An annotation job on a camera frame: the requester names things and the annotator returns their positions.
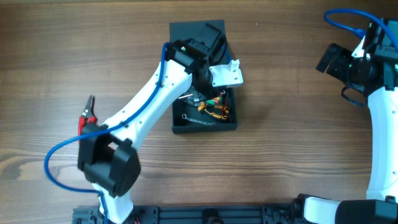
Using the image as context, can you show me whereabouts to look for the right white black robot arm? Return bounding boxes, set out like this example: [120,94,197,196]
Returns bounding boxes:
[292,17,397,223]

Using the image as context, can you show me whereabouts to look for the orange black needle-nose pliers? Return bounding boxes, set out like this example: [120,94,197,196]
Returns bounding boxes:
[197,101,231,123]

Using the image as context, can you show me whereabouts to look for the clear case coloured screwdrivers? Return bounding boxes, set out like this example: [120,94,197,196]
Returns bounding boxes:
[205,96,223,106]

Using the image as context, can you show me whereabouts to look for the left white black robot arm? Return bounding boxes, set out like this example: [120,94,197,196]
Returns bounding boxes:
[77,23,226,223]

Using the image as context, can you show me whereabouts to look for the dark green open box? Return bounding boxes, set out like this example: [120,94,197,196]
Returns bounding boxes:
[169,20,238,134]

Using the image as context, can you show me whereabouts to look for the red black handled screwdriver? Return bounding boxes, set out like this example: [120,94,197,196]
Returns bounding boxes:
[178,93,193,99]

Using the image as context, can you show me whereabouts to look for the round black white buzzer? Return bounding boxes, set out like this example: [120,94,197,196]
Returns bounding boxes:
[220,90,229,107]

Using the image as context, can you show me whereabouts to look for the silver metal wrench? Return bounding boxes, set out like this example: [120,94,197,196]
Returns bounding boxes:
[181,114,216,126]

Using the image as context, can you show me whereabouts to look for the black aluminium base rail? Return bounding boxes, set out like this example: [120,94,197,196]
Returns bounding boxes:
[72,202,312,224]

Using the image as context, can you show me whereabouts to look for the red handled wire cutters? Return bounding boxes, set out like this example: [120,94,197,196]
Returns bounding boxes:
[78,95,98,135]

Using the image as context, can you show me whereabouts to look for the left blue cable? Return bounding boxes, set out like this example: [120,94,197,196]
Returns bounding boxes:
[43,42,171,224]

